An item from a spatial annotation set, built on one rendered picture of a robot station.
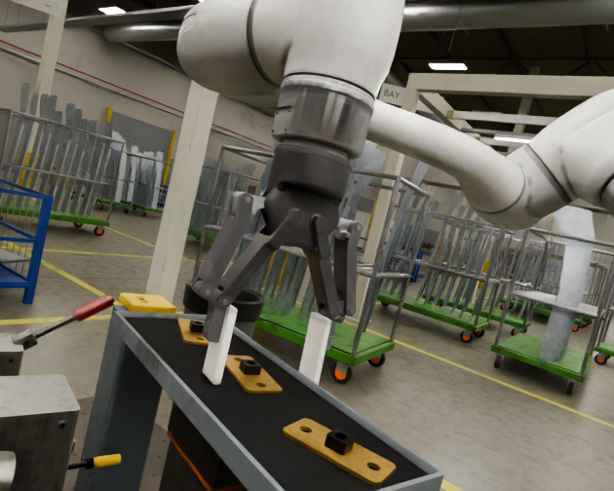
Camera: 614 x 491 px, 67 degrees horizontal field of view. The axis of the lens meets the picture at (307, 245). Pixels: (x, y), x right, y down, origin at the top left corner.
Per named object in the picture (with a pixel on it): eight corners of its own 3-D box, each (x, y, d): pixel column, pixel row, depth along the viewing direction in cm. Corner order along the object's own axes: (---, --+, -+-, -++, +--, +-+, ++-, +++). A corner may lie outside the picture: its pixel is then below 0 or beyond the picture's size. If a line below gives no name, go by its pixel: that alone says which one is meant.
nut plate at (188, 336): (176, 320, 58) (178, 310, 58) (207, 323, 60) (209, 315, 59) (183, 343, 50) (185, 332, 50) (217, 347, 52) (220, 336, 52)
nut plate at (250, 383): (217, 357, 49) (219, 346, 49) (249, 358, 51) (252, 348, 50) (247, 393, 41) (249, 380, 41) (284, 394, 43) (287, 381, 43)
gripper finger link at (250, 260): (307, 217, 43) (298, 207, 42) (227, 313, 40) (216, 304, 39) (287, 213, 46) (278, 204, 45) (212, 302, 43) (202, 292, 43)
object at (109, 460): (-5, 479, 47) (-3, 468, 47) (117, 460, 54) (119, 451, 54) (-4, 486, 46) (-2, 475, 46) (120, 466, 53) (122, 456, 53)
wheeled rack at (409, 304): (357, 305, 768) (383, 202, 756) (380, 303, 853) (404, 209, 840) (471, 346, 667) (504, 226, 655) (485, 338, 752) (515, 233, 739)
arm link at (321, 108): (265, 83, 45) (251, 142, 46) (314, 66, 38) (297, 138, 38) (338, 113, 50) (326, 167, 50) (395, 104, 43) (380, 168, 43)
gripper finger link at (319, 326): (310, 311, 49) (316, 312, 49) (297, 375, 49) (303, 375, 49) (326, 320, 46) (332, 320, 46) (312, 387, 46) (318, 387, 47)
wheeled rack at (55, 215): (-13, 225, 697) (10, 108, 685) (-34, 212, 758) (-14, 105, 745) (106, 238, 848) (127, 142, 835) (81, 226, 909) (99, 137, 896)
